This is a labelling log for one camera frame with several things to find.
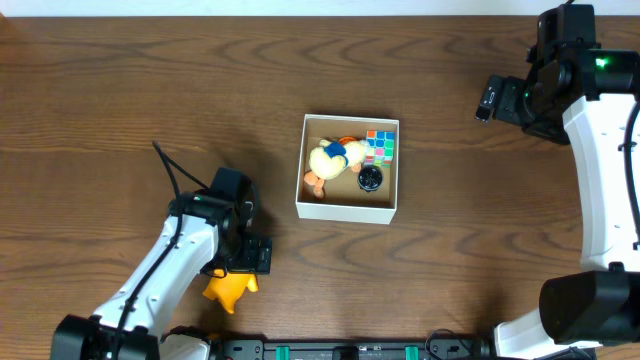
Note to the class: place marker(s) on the black round spinner toy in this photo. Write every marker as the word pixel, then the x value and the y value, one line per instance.
pixel 370 178

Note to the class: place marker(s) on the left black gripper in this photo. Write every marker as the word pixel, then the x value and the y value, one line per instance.
pixel 252 255

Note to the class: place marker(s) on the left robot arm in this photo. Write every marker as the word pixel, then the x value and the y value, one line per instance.
pixel 206 233

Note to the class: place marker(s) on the colourful puzzle cube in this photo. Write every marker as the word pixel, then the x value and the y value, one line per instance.
pixel 381 148

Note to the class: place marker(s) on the white cardboard box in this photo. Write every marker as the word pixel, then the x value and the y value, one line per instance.
pixel 344 199

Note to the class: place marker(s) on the orange rubber penguin toy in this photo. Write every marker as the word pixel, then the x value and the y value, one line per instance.
pixel 228 288

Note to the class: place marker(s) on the plush yellow duck toy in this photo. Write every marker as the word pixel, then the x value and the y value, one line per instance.
pixel 330 159

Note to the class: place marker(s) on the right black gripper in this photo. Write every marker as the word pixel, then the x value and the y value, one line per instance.
pixel 513 88

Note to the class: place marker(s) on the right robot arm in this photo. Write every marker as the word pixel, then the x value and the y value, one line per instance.
pixel 586 97

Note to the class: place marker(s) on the orange round spinner toy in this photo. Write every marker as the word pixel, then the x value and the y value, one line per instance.
pixel 347 139

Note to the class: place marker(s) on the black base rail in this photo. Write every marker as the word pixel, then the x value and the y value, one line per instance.
pixel 350 350

